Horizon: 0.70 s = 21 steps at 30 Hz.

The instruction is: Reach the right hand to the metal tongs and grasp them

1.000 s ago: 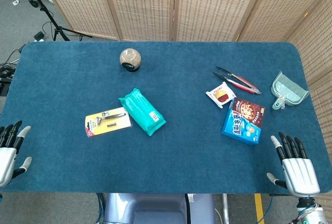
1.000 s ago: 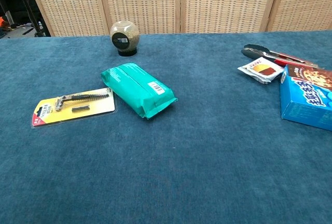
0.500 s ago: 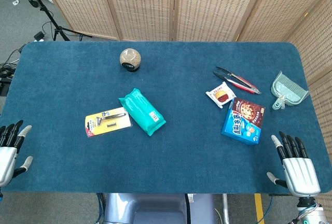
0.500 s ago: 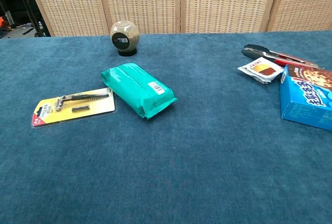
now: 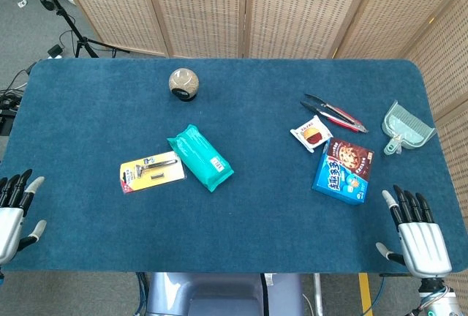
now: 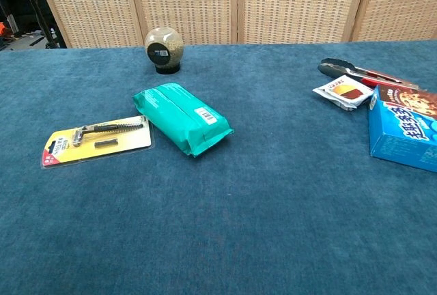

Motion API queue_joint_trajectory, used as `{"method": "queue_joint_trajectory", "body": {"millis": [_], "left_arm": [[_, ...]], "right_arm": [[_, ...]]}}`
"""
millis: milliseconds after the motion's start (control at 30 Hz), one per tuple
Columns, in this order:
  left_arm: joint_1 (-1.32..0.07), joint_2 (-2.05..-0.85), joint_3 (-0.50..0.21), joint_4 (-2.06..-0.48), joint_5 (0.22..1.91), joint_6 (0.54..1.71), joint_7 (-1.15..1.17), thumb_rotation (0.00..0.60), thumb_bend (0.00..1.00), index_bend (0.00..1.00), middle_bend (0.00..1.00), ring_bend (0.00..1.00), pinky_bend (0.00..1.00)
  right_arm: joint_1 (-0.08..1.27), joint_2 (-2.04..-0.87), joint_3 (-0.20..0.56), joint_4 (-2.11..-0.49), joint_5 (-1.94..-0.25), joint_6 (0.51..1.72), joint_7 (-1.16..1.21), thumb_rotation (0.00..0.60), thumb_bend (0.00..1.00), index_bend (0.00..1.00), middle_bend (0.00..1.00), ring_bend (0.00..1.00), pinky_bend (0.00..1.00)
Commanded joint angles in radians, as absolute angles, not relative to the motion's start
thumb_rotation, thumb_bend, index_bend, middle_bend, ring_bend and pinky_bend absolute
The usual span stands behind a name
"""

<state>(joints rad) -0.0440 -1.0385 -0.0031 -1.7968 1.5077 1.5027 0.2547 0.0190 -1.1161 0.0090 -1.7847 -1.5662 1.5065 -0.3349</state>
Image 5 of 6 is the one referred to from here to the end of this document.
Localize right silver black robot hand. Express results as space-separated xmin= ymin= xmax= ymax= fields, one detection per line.
xmin=375 ymin=184 xmax=453 ymax=279

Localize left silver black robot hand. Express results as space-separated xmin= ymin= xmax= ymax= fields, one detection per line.
xmin=0 ymin=168 xmax=48 ymax=266

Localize robot base body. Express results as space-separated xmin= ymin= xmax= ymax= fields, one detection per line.
xmin=145 ymin=272 xmax=305 ymax=316

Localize blue cookie box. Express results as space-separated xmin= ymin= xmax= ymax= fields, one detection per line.
xmin=311 ymin=138 xmax=375 ymax=206

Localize light green dustpan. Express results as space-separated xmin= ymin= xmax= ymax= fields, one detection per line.
xmin=381 ymin=99 xmax=437 ymax=157

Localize metal table leg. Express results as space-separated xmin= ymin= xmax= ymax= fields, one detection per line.
xmin=312 ymin=274 xmax=325 ymax=316

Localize razor in yellow blister card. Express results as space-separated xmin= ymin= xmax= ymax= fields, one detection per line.
xmin=119 ymin=151 xmax=186 ymax=195

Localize small white snack packet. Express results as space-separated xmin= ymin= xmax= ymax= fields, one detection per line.
xmin=290 ymin=114 xmax=334 ymax=154

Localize red black kitchen tongs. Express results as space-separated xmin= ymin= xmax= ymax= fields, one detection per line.
xmin=300 ymin=93 xmax=369 ymax=134

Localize teal wet wipes pack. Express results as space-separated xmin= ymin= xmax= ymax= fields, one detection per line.
xmin=167 ymin=124 xmax=235 ymax=193

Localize blue table mat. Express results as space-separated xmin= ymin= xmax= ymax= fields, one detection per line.
xmin=0 ymin=57 xmax=453 ymax=275

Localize black tripod stand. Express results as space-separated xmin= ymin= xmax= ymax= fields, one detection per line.
xmin=29 ymin=0 xmax=130 ymax=59

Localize round glass grain jar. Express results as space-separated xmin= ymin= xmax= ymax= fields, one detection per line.
xmin=168 ymin=67 xmax=200 ymax=102

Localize woven folding screen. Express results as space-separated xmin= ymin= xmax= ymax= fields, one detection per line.
xmin=50 ymin=0 xmax=468 ymax=293

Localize black cable bundle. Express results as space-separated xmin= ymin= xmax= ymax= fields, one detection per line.
xmin=0 ymin=61 xmax=37 ymax=136

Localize blue cable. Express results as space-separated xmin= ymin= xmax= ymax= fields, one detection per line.
xmin=135 ymin=272 xmax=148 ymax=316

